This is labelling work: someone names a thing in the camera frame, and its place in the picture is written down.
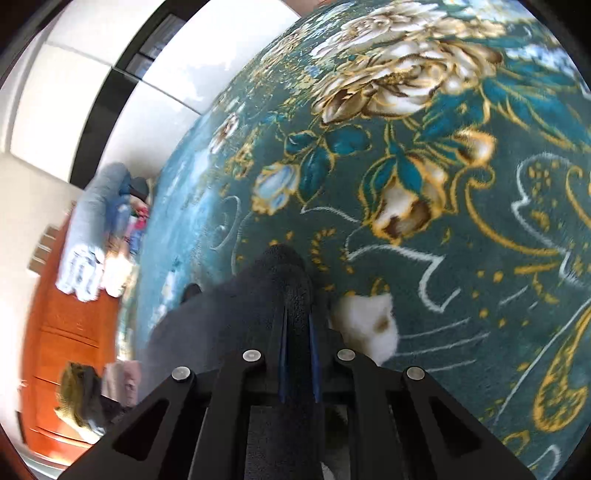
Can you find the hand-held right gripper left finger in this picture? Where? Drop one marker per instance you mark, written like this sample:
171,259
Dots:
231,415

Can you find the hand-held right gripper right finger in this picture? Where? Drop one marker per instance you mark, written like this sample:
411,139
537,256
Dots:
364,415

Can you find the dark grey fleece garment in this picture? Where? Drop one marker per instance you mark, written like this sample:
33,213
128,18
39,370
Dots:
212,323

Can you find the pink cloth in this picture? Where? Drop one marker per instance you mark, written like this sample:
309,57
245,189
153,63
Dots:
123,381

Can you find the olive and dark cloth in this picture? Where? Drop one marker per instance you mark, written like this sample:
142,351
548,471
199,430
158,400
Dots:
81,397

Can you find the wooden headboard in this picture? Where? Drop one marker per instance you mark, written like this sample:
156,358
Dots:
60,350

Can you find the floral print folded quilt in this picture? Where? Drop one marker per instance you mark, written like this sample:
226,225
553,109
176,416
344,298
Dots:
122,258

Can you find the teal floral blanket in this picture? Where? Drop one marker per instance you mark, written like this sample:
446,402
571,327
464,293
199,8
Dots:
415,184

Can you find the dark grey folded cloth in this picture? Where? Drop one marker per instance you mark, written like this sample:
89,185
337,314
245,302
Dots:
136,187

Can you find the glossy white wardrobe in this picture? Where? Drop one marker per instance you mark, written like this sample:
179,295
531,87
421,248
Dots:
69,92

